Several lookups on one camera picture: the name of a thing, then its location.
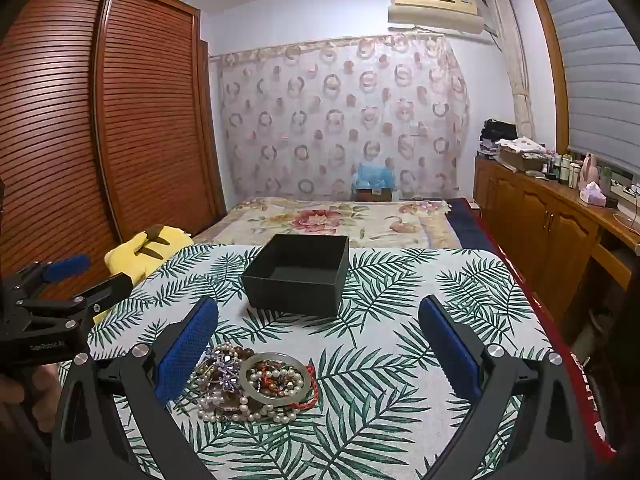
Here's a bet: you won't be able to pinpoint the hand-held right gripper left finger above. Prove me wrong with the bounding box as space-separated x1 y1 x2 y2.
50 295 221 480

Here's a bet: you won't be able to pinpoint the brown chocolate balls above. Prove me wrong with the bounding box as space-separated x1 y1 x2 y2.
187 344 258 406

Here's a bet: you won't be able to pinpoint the white floral cloth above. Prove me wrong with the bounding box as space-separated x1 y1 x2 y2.
495 137 549 157

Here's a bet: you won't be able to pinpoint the small brown wooden box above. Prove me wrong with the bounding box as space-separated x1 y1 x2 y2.
356 187 394 204

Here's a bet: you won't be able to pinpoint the circle patterned sheer curtain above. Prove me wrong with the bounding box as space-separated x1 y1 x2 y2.
210 32 472 202

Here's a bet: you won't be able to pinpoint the row of cosmetic bottles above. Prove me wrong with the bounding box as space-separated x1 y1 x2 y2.
547 152 586 190

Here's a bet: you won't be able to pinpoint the navy blanket with red border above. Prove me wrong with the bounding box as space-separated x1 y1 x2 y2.
445 197 618 463

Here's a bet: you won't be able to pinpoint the brown slatted wooden wardrobe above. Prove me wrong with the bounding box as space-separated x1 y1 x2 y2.
0 0 228 311

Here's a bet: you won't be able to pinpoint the blue plastic bag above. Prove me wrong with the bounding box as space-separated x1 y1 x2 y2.
352 160 398 192

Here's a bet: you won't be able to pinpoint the wide silver bangle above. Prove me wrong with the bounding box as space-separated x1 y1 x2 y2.
239 352 312 403

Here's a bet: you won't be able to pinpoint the long wooden cabinet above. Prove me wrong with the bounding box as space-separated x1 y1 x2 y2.
472 154 640 321

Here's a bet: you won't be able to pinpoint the purple crystal brooch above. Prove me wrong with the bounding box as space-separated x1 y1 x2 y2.
207 350 244 391

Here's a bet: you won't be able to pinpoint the cream wall air conditioner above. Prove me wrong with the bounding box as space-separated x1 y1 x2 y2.
387 0 487 36

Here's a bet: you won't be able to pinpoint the cream side curtain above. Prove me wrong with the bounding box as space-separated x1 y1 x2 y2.
482 0 536 141

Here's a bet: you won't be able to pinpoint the black square box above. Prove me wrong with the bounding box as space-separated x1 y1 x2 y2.
241 234 350 319

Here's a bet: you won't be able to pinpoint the yellow plush toy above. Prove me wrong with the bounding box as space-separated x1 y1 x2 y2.
92 224 195 323

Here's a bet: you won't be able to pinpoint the person's left hand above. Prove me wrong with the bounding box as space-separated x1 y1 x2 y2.
0 364 58 436

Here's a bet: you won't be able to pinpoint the pink vase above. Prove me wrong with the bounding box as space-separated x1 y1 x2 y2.
580 152 601 186

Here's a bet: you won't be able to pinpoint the open cardboard box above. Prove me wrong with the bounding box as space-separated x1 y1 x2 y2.
497 147 548 173

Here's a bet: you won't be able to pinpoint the grey window blind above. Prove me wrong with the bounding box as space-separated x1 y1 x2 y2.
542 0 640 171

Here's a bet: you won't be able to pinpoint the pink tissue pack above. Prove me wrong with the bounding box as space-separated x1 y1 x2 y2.
579 182 607 207

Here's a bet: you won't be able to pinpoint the black bag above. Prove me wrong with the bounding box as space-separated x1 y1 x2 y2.
480 119 518 143

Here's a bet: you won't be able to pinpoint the mixed pearl bead bracelet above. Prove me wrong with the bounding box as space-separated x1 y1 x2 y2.
250 364 303 395

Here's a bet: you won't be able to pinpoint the floral bed blanket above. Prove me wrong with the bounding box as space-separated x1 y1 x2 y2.
192 197 458 251

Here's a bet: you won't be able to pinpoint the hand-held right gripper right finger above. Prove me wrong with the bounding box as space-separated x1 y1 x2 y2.
417 295 596 480

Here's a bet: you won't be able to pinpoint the white power strip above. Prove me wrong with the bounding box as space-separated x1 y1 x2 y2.
611 170 640 203

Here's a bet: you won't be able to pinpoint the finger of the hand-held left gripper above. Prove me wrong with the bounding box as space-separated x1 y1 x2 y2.
7 254 92 302
15 274 134 328

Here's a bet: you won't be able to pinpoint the red bead bracelet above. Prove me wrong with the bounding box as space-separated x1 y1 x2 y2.
287 364 321 410

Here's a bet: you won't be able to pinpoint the green leaf print cloth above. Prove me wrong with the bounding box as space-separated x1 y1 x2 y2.
57 244 571 480

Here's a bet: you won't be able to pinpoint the wooden window frame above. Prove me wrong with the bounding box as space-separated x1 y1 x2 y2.
527 0 576 156

